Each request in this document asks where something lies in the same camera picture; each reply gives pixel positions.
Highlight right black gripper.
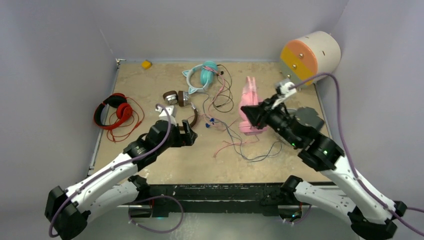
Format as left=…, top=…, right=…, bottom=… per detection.
left=240, top=94, right=302, bottom=148

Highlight pink headphones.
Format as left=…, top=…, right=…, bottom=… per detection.
left=213, top=76, right=268, bottom=159

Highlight brown silver headphones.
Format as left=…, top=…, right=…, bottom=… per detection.
left=162, top=90, right=199, bottom=128

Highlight white grey headphones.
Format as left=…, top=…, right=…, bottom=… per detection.
left=278, top=107, right=325, bottom=149

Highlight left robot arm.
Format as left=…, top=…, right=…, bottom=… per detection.
left=44, top=120, right=198, bottom=240

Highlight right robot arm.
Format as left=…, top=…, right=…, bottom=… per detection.
left=240, top=99, right=407, bottom=240

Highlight teal cat ear headphones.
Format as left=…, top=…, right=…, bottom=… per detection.
left=181, top=60, right=235, bottom=113

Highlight red black headphones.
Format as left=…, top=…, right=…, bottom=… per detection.
left=93, top=93, right=145, bottom=143

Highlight round pastel drawer cabinet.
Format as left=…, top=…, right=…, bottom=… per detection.
left=280, top=31, right=342, bottom=84

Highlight small yellow block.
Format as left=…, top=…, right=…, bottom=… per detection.
left=140, top=60, right=153, bottom=70

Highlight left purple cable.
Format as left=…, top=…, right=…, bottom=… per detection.
left=48, top=103, right=184, bottom=238

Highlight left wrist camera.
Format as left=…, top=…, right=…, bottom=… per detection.
left=155, top=104, right=177, bottom=126

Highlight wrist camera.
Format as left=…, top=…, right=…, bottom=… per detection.
left=155, top=104, right=177, bottom=126
left=271, top=78, right=297, bottom=110

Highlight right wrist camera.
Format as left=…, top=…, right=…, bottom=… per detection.
left=271, top=78, right=297, bottom=110

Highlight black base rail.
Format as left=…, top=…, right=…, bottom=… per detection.
left=115, top=177, right=316, bottom=220

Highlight aluminium frame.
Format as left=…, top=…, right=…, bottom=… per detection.
left=59, top=59, right=369, bottom=240

